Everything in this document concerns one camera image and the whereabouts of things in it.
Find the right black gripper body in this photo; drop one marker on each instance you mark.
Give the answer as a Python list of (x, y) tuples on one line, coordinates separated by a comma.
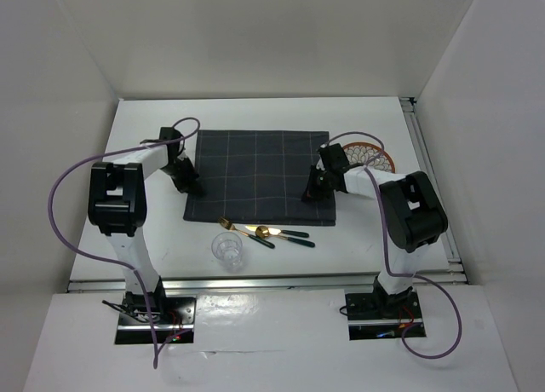
[(321, 178)]

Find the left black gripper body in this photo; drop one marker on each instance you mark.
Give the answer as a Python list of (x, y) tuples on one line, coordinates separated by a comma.
[(181, 174)]

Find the gold fork green handle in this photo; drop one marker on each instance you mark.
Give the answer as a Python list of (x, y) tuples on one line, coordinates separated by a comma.
[(228, 225)]

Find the floral patterned plate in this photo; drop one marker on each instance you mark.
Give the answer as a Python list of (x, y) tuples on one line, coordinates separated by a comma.
[(370, 154)]

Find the dark plaid cloth placemat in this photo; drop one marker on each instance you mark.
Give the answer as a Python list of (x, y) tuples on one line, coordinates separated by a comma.
[(258, 177)]

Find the gold spoon green handle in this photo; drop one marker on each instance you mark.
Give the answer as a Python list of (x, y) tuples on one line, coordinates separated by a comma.
[(296, 237)]

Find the clear plastic cup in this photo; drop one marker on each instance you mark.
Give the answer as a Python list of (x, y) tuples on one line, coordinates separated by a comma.
[(227, 248)]

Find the gold knife green handle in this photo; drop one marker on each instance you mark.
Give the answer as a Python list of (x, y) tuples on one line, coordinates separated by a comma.
[(265, 232)]

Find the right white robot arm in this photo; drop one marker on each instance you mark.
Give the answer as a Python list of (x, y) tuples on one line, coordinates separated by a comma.
[(412, 218)]

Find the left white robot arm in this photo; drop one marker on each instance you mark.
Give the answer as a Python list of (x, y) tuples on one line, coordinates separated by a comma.
[(118, 208)]

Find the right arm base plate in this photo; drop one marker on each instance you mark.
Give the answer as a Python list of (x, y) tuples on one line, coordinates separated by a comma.
[(366, 321)]

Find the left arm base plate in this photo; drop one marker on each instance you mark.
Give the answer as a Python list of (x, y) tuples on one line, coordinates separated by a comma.
[(176, 321)]

